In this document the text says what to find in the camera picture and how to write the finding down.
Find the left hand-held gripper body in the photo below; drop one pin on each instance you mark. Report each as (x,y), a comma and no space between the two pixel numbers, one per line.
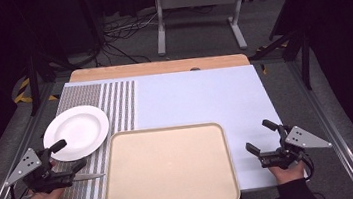
(27,165)

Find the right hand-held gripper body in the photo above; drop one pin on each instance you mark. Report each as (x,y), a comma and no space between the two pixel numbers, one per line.
(305,140)

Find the person's right hand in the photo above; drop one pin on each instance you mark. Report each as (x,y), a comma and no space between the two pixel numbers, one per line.
(288,174)

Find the silver table knife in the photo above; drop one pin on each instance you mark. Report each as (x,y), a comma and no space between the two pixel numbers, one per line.
(90,176)

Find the white round plate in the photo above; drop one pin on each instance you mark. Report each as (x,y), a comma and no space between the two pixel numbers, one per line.
(80,127)

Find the yellow black hazard tape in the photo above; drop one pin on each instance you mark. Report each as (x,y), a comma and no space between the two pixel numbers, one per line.
(23,93)

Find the black tripod stand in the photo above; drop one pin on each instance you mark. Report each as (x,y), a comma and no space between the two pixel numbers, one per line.
(33,85)
(305,61)

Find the pale table cover sheet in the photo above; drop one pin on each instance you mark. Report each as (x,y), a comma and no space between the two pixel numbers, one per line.
(204,99)

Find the grey striped placemat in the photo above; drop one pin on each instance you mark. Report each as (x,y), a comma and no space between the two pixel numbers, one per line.
(121,102)

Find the beige plastic tray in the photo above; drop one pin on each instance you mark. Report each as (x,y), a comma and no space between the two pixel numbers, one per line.
(168,167)

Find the aluminium floor rail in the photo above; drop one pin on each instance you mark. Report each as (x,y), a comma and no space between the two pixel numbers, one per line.
(336,135)
(3,186)

